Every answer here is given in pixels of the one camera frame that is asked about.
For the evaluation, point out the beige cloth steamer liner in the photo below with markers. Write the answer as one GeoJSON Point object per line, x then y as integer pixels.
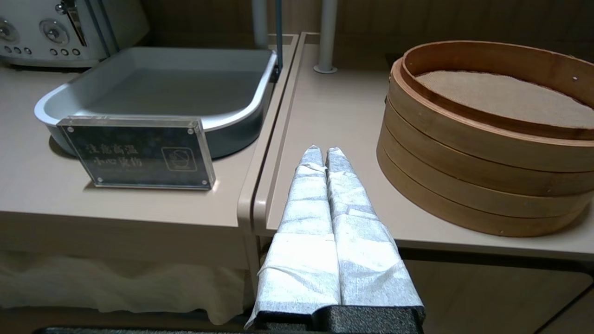
{"type": "Point", "coordinates": [510, 99]}

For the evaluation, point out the bamboo steamer basket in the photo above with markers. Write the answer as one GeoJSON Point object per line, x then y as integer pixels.
{"type": "Point", "coordinates": [464, 208]}
{"type": "Point", "coordinates": [464, 139]}

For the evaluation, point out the beige cabinet front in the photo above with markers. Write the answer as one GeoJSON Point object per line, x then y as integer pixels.
{"type": "Point", "coordinates": [487, 301]}

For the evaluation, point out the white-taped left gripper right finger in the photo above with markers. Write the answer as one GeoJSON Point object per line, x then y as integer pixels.
{"type": "Point", "coordinates": [366, 250]}

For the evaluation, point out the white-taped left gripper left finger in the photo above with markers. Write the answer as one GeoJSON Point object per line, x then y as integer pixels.
{"type": "Point", "coordinates": [301, 250]}

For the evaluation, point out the clear acrylic warning sign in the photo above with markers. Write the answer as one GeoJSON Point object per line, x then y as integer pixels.
{"type": "Point", "coordinates": [137, 155]}

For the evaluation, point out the thick white pole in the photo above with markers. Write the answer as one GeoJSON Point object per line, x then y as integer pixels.
{"type": "Point", "coordinates": [327, 32]}

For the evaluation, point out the cream toaster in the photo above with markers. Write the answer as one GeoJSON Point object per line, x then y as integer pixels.
{"type": "Point", "coordinates": [116, 28]}

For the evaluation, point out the white cloth skirt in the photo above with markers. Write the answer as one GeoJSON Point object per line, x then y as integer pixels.
{"type": "Point", "coordinates": [116, 287]}

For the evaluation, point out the white-lined grey rack tray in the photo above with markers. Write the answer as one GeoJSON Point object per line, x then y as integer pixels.
{"type": "Point", "coordinates": [162, 83]}

